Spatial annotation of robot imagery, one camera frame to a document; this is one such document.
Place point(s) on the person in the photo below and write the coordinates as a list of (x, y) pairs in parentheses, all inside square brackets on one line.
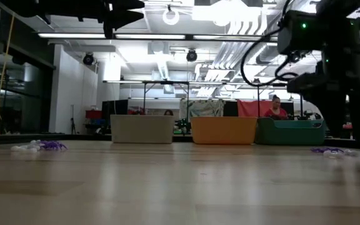
[(275, 112), (168, 112)]

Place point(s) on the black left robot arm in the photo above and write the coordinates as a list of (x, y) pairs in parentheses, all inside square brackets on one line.
[(58, 7)]

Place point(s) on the black tripod stand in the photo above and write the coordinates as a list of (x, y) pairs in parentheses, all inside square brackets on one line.
[(72, 122)]

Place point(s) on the silver ventilation duct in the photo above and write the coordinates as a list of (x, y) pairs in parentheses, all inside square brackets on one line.
[(267, 54)]

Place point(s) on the small green robot arm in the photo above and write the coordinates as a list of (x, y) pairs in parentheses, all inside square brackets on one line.
[(183, 126)]

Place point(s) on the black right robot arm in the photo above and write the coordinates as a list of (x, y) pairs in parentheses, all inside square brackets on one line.
[(339, 31)]

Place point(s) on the black aluminium table frame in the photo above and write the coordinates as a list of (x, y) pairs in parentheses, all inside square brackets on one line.
[(58, 137)]

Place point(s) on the white plastic bin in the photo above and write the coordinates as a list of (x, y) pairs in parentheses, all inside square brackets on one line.
[(142, 129)]

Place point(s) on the patterned hanging cloth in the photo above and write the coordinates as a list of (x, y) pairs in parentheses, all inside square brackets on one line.
[(203, 108)]

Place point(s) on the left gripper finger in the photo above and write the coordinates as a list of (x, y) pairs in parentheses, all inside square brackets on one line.
[(127, 17), (128, 4)]

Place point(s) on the black ceiling spotlight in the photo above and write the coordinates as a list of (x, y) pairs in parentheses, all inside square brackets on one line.
[(191, 56), (88, 59)]

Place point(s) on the red box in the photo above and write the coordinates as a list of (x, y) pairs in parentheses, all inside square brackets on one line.
[(93, 114)]

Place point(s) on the black monitor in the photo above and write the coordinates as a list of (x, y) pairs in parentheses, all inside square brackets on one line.
[(114, 109)]

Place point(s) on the teal plastic bin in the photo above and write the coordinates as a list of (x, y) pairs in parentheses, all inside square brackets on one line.
[(289, 134)]

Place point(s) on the orange plastic bin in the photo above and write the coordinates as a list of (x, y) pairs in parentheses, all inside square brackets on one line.
[(223, 131)]

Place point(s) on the black background table frame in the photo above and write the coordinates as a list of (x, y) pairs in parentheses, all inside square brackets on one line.
[(167, 82)]

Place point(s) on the small black robot arm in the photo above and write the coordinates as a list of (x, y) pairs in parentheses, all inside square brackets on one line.
[(308, 115)]

